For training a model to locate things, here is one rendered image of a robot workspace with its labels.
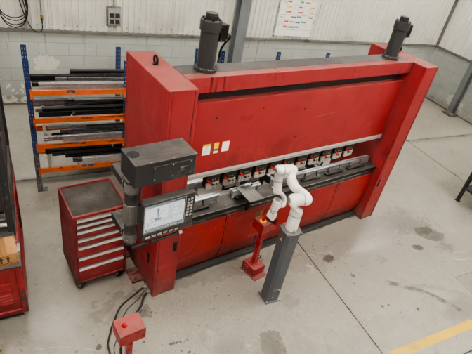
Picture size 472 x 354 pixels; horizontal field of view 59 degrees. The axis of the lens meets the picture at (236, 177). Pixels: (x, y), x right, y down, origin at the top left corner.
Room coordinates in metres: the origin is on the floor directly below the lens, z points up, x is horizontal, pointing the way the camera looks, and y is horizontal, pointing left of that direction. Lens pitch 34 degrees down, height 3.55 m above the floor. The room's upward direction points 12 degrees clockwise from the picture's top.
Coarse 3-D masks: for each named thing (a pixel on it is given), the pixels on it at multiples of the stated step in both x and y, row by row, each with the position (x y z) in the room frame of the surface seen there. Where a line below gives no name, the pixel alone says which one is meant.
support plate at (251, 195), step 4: (240, 188) 3.63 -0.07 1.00; (244, 188) 3.65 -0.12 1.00; (248, 188) 3.66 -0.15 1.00; (240, 192) 3.56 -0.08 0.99; (244, 192) 3.57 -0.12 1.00; (248, 192) 3.58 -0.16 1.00; (252, 192) 3.60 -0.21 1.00; (256, 192) 3.61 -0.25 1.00; (244, 196) 3.51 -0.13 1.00; (248, 196) 3.52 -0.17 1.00; (252, 196) 3.54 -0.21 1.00; (256, 196) 3.55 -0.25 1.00; (260, 196) 3.56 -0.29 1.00; (248, 200) 3.45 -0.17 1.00; (252, 200) 3.46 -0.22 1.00; (256, 200) 3.48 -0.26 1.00
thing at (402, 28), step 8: (400, 24) 4.92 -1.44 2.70; (408, 24) 4.91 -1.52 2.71; (392, 32) 4.99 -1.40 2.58; (400, 32) 4.92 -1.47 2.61; (408, 32) 5.02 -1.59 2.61; (392, 40) 4.95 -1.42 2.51; (400, 40) 4.92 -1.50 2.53; (392, 48) 4.92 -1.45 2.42; (384, 56) 4.94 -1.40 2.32; (392, 56) 4.92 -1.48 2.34
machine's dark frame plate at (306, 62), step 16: (224, 64) 3.63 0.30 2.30; (240, 64) 3.71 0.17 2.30; (256, 64) 3.81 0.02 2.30; (272, 64) 3.90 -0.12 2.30; (288, 64) 4.00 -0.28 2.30; (304, 64) 4.10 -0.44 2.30; (320, 64) 4.21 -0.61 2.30; (336, 80) 4.39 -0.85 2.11; (352, 80) 4.56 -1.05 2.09; (368, 80) 4.74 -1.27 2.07; (208, 96) 3.37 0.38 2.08; (224, 96) 3.48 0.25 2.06
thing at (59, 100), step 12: (96, 96) 4.88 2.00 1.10; (108, 96) 4.95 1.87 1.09; (120, 96) 4.98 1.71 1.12; (36, 108) 4.25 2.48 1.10; (48, 108) 4.25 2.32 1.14; (60, 108) 4.31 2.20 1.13; (72, 108) 4.38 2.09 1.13; (84, 108) 4.45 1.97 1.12; (96, 108) 4.52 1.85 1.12; (108, 108) 4.61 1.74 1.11; (120, 108) 4.68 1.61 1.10
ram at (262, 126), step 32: (256, 96) 3.63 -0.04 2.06; (288, 96) 3.86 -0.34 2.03; (320, 96) 4.16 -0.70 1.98; (352, 96) 4.49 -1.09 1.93; (384, 96) 4.87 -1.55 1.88; (224, 128) 3.42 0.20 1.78; (256, 128) 3.66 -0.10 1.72; (288, 128) 3.94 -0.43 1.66; (320, 128) 4.26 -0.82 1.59; (352, 128) 4.62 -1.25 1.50; (224, 160) 3.46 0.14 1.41; (256, 160) 3.73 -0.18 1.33
